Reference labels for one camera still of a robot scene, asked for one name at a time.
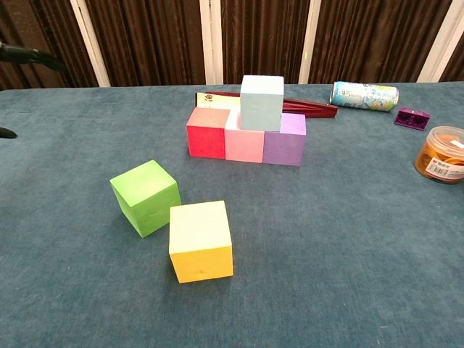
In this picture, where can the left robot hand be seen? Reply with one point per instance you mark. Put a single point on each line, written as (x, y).
(25, 54)

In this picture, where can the green cube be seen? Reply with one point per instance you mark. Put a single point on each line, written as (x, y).
(145, 195)

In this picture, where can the red cube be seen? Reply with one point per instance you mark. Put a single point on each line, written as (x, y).
(206, 141)

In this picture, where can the light blue cube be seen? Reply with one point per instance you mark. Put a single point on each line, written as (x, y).
(261, 108)

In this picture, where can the yellow cube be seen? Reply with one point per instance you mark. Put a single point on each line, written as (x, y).
(199, 235)

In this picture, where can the purple cube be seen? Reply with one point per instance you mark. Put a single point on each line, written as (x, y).
(284, 146)

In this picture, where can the dark brown curtain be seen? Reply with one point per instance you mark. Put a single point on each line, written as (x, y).
(152, 43)

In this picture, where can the pink cube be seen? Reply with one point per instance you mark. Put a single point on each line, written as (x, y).
(244, 145)

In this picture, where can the red folding paper fan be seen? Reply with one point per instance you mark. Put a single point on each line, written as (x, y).
(315, 108)

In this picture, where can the printed drink can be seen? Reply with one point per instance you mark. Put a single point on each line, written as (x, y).
(362, 96)

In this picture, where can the teal felt table cover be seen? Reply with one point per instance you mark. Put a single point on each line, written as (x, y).
(290, 290)

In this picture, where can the small purple plastic brick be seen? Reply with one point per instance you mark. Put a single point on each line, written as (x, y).
(411, 119)

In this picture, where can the clear tub of rubber bands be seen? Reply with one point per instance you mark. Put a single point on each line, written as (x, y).
(438, 156)

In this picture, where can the white partition frame post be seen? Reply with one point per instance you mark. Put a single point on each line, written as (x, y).
(212, 43)
(440, 43)
(90, 47)
(308, 47)

